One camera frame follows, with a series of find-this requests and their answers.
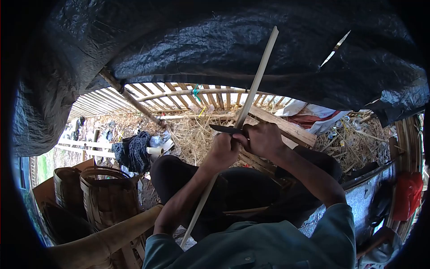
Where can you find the dark patterned cloth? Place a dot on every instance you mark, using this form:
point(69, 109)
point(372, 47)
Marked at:
point(132, 151)

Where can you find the person's right hand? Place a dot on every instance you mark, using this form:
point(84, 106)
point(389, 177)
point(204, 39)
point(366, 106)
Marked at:
point(263, 138)

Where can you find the thick bamboo pole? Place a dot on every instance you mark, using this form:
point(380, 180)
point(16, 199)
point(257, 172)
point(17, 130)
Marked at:
point(104, 238)

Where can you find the wooden plank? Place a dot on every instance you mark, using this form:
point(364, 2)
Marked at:
point(278, 126)

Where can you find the bamboo slat fence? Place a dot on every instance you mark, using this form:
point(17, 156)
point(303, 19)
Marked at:
point(161, 99)

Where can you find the white and red sack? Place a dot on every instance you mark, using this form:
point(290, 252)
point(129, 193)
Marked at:
point(312, 116)

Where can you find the woven bamboo basket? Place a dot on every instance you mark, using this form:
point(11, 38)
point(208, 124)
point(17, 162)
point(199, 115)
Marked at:
point(111, 198)
point(69, 190)

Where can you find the long bamboo strip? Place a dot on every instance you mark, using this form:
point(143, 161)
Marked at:
point(235, 127)

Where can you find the red plastic bag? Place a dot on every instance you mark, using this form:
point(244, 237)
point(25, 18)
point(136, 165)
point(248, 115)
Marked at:
point(407, 195)

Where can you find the person's left fingers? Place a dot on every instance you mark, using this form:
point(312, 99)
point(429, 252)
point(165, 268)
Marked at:
point(232, 144)

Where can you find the diagonal bamboo post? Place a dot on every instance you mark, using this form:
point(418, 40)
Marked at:
point(131, 97)

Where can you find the person's left hand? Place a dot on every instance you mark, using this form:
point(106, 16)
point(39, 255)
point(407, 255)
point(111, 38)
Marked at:
point(222, 147)

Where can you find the pile of dry straw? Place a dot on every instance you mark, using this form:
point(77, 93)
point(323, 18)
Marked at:
point(198, 138)

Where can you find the person's legs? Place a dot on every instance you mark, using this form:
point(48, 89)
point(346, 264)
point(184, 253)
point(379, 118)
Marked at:
point(242, 188)

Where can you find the cardboard sheet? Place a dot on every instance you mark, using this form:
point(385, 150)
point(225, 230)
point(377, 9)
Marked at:
point(50, 188)

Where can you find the person's right fingers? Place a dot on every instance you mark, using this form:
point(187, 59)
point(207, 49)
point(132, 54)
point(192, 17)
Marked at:
point(244, 138)

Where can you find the person's body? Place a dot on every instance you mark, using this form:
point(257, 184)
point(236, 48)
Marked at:
point(255, 242)

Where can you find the dark blade knife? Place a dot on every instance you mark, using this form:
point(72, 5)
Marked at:
point(223, 129)

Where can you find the short pale bamboo tube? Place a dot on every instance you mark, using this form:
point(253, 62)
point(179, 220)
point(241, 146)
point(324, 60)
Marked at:
point(155, 150)

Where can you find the black plastic tarp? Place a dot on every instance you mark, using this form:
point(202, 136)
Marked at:
point(215, 57)

